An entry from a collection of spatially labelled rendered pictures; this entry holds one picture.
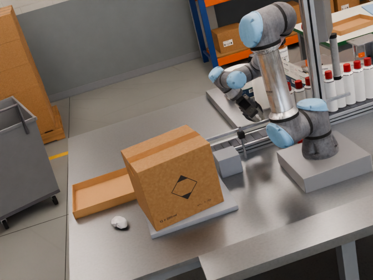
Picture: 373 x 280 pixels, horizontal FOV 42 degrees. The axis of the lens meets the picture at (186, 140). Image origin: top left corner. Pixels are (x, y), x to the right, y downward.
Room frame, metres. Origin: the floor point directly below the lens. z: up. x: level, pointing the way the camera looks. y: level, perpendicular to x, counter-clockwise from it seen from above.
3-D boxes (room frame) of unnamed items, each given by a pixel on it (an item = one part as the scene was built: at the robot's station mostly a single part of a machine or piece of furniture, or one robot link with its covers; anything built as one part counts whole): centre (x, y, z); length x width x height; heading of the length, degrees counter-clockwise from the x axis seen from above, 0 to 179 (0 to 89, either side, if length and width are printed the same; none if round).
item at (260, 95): (2.39, -0.45, 1.03); 0.09 x 0.09 x 0.30
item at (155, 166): (1.74, 0.09, 0.99); 0.30 x 0.24 x 0.27; 106
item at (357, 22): (3.61, -1.44, 0.82); 0.34 x 0.24 x 0.04; 101
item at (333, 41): (2.04, -0.73, 1.18); 0.04 x 0.04 x 0.21
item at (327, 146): (1.77, -0.53, 0.95); 0.15 x 0.15 x 0.10
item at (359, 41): (2.27, -0.97, 1.14); 0.14 x 0.11 x 0.01; 97
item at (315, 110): (1.77, -0.52, 1.06); 0.13 x 0.12 x 0.14; 114
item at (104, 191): (2.01, 0.43, 0.85); 0.30 x 0.26 x 0.04; 97
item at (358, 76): (2.16, -0.88, 0.98); 0.05 x 0.05 x 0.20
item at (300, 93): (2.12, -0.57, 0.98); 0.05 x 0.05 x 0.20
